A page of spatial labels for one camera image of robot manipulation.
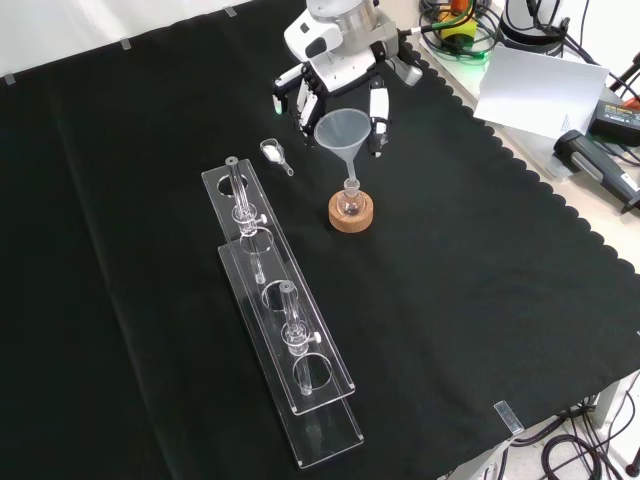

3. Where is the black bench cloth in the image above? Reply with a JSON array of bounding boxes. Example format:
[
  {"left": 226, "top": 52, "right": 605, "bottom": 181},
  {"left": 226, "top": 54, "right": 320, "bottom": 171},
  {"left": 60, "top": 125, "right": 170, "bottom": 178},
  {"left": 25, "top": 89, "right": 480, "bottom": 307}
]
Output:
[{"left": 0, "top": 0, "right": 640, "bottom": 480}]

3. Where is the clear plastic funnel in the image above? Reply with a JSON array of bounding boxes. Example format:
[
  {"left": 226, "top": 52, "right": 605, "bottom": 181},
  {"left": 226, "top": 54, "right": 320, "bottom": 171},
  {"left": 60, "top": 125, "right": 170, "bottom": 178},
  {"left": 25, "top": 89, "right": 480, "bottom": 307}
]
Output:
[{"left": 313, "top": 109, "right": 373, "bottom": 188}]

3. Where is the clear acrylic funnel stand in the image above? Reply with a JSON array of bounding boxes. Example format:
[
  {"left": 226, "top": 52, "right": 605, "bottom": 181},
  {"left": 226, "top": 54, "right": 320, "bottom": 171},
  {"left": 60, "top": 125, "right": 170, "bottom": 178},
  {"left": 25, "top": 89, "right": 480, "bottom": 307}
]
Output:
[{"left": 200, "top": 156, "right": 365, "bottom": 470}]

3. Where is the glass weighing funnel with powder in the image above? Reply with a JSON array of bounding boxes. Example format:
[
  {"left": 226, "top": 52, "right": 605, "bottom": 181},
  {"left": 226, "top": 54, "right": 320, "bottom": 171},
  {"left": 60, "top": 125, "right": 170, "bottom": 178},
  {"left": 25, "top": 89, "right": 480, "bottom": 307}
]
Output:
[{"left": 259, "top": 138, "right": 296, "bottom": 177}]

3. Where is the pale board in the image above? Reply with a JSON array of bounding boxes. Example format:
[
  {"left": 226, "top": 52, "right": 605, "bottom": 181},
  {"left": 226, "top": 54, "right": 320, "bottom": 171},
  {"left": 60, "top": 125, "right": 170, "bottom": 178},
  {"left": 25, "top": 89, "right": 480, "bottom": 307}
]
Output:
[{"left": 472, "top": 43, "right": 612, "bottom": 139}]

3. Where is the black power adapter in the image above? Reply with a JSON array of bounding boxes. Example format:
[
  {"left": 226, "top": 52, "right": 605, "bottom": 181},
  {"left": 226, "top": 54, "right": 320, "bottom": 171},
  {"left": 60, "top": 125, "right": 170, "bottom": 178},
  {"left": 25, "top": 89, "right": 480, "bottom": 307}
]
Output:
[{"left": 589, "top": 97, "right": 640, "bottom": 147}]

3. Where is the small glass round-bottom flask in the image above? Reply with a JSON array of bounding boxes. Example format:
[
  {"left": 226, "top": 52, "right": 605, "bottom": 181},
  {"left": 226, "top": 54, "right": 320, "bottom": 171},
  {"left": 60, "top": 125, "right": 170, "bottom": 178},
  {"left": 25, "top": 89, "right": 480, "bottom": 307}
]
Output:
[{"left": 335, "top": 178, "right": 365, "bottom": 219}]

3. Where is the cork ring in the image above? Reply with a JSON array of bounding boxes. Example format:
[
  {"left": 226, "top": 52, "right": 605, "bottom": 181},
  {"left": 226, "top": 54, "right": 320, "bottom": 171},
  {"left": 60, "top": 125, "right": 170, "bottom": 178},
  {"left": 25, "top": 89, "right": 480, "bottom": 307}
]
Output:
[{"left": 327, "top": 192, "right": 376, "bottom": 234}]

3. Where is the black handheld device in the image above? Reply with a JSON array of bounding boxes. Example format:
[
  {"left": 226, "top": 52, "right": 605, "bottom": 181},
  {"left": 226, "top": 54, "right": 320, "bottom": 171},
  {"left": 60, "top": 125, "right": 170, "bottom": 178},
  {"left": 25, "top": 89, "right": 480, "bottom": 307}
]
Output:
[{"left": 552, "top": 129, "right": 640, "bottom": 214}]

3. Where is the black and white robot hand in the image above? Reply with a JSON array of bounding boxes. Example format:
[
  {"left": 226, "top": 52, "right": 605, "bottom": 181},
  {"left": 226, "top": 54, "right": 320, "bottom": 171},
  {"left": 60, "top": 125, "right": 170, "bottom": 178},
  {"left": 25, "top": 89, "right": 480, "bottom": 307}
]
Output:
[{"left": 271, "top": 9, "right": 425, "bottom": 159}]

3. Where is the yellow stop button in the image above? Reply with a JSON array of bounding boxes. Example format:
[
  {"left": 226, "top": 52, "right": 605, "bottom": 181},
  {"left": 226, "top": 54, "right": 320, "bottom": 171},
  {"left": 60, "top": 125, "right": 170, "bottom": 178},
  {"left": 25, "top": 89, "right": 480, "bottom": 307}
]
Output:
[{"left": 438, "top": 0, "right": 477, "bottom": 45}]

